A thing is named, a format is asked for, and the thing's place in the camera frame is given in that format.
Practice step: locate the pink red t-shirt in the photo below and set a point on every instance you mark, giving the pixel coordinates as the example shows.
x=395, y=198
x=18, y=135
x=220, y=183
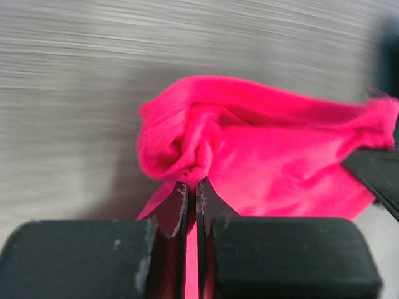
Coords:
x=266, y=152

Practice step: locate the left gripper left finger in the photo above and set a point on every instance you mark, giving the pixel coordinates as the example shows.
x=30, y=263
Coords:
x=100, y=259

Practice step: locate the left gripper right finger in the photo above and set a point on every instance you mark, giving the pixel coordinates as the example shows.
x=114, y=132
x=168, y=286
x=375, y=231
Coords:
x=279, y=257

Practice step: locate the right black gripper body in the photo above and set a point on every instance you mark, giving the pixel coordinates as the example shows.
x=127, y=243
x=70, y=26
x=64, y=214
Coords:
x=385, y=71

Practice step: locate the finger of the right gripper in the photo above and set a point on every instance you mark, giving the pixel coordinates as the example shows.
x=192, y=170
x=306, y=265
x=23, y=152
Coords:
x=377, y=170

